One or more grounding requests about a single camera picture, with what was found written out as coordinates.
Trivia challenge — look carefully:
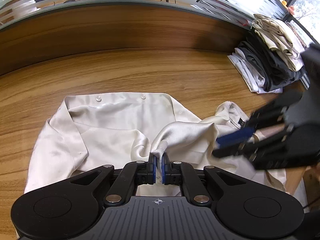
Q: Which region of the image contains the window with dark frame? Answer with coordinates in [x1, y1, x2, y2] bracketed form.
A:
[285, 0, 320, 38]

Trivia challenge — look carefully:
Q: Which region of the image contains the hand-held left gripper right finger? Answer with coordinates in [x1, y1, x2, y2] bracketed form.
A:
[161, 154, 250, 205]

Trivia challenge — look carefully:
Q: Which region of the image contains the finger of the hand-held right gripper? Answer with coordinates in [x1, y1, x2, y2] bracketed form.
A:
[212, 127, 292, 170]
[246, 90, 304, 130]

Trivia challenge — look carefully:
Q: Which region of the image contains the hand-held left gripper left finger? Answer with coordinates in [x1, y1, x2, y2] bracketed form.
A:
[67, 154, 158, 205]

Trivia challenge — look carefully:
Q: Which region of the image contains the cream satin shirt with snaps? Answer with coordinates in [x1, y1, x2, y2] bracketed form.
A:
[24, 91, 288, 198]

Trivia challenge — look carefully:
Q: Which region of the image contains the folded dark grey garment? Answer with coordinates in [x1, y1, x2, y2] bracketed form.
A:
[237, 33, 310, 92]

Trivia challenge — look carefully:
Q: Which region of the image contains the cardboard box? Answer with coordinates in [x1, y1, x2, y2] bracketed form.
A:
[303, 164, 320, 207]

